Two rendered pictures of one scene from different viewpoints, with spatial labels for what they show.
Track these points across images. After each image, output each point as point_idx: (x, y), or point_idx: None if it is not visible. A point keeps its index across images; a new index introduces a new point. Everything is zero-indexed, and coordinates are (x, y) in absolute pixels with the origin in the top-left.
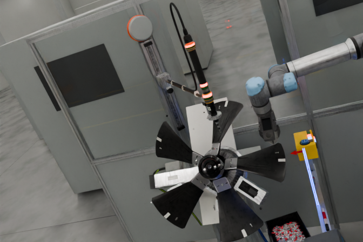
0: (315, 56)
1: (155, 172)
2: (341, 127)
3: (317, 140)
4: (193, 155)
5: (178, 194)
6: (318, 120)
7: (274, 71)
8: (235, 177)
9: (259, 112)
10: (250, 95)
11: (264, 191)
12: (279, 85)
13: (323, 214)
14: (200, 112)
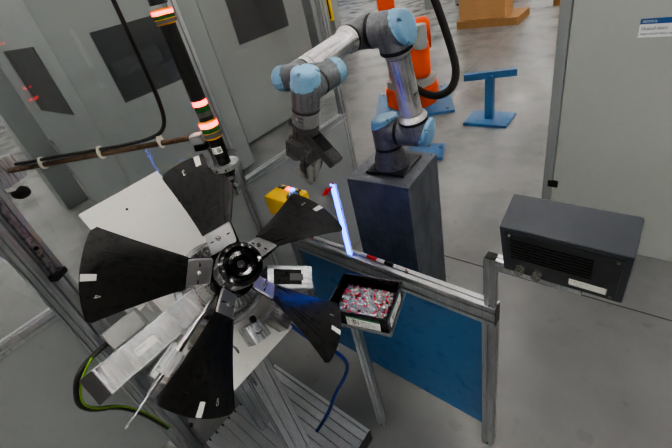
0: (327, 46)
1: (82, 368)
2: (274, 188)
3: (257, 213)
4: (190, 267)
5: (206, 351)
6: (252, 187)
7: (296, 65)
8: None
9: (312, 124)
10: (308, 91)
11: (308, 266)
12: (334, 72)
13: (370, 256)
14: (118, 212)
